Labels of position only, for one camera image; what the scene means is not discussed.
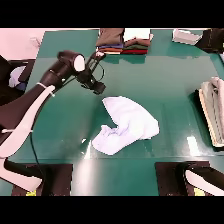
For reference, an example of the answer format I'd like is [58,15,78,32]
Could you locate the dark brown garment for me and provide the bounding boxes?
[95,28,126,47]

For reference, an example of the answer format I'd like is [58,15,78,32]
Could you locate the pale blue shirt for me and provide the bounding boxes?
[91,95,161,156]

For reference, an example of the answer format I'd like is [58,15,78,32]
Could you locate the olive brown garment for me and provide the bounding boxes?
[123,38,152,48]

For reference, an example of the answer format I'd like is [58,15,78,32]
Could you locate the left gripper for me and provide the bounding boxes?
[77,69,107,96]

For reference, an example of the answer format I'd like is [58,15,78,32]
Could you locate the black garment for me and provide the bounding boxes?
[195,28,224,54]

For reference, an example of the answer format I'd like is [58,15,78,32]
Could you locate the red garment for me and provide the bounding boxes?
[120,49,148,56]

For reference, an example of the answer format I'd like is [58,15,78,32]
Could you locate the green garment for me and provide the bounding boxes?
[123,45,150,52]

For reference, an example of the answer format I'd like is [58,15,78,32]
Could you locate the heap of clothes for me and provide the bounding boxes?
[198,76,224,148]

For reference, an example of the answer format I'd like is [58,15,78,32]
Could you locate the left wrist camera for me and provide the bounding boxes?
[85,51,107,72]

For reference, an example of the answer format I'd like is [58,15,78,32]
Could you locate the blue garment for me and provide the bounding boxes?
[97,44,125,51]

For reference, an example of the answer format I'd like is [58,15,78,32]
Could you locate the black cable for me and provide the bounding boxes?
[29,131,46,183]

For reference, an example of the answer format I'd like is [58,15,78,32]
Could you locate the white garment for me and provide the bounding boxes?
[123,28,152,42]

